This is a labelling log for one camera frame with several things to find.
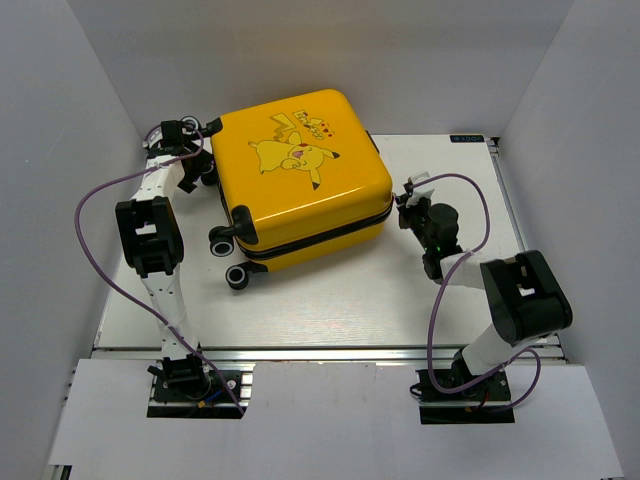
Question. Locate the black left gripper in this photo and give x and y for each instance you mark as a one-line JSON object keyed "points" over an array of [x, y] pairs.
{"points": [[202, 159]]}

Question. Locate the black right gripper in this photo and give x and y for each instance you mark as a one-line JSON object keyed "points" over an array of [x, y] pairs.
{"points": [[407, 210]]}

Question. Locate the yellow hard-shell suitcase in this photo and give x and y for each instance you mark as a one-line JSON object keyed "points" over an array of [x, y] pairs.
{"points": [[298, 178]]}

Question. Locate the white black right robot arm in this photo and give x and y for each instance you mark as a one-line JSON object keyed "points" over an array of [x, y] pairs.
{"points": [[525, 300]]}

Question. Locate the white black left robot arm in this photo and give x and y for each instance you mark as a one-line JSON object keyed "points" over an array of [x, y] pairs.
{"points": [[153, 247]]}

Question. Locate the white foreground board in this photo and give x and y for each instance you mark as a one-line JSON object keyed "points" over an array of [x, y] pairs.
{"points": [[329, 421]]}

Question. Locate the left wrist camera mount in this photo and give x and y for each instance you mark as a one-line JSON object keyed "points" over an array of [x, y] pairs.
{"points": [[150, 137]]}

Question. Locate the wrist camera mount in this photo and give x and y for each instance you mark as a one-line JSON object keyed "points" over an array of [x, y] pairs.
{"points": [[150, 137], [416, 188]]}

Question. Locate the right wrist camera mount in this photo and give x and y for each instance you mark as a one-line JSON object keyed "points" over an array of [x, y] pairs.
{"points": [[416, 188]]}

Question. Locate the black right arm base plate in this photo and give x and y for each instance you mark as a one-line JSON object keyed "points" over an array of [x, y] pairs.
{"points": [[484, 403]]}

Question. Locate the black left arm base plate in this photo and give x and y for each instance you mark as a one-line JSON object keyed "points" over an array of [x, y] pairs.
{"points": [[210, 402]]}

